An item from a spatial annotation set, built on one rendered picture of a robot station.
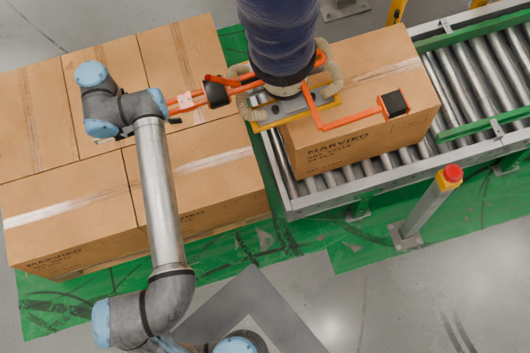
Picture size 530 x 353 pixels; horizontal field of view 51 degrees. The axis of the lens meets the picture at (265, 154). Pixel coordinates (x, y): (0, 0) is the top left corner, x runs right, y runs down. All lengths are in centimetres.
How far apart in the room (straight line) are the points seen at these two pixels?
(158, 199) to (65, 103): 153
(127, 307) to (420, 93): 141
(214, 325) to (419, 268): 125
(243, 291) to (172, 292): 88
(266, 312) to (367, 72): 102
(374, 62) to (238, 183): 81
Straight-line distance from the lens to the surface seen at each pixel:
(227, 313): 223
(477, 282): 311
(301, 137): 216
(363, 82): 227
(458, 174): 209
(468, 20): 295
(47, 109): 294
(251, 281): 223
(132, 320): 140
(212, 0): 369
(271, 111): 201
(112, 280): 315
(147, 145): 152
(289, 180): 252
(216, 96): 194
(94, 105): 163
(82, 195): 271
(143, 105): 158
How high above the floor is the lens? 295
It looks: 69 degrees down
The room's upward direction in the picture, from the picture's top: 11 degrees counter-clockwise
